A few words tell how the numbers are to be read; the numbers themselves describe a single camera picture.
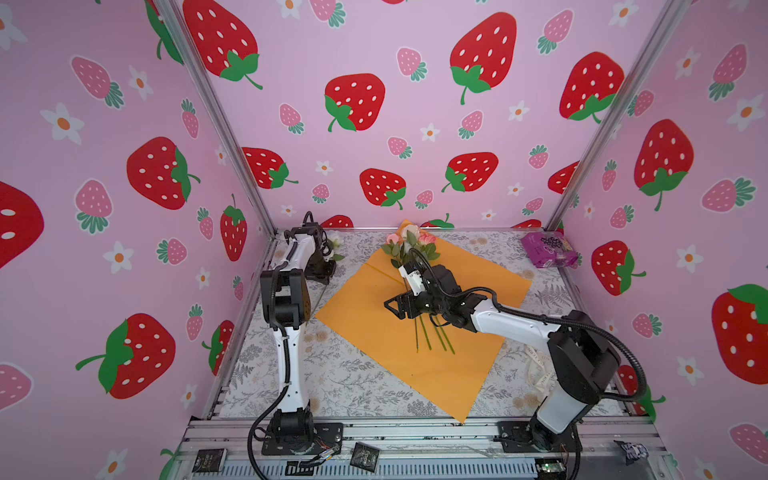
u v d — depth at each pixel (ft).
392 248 3.70
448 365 2.84
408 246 3.62
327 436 2.43
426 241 3.66
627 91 2.68
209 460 2.29
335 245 3.78
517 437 2.40
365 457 2.30
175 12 2.22
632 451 2.30
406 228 3.63
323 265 3.09
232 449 2.41
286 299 2.08
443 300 2.21
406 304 2.45
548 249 3.52
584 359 1.51
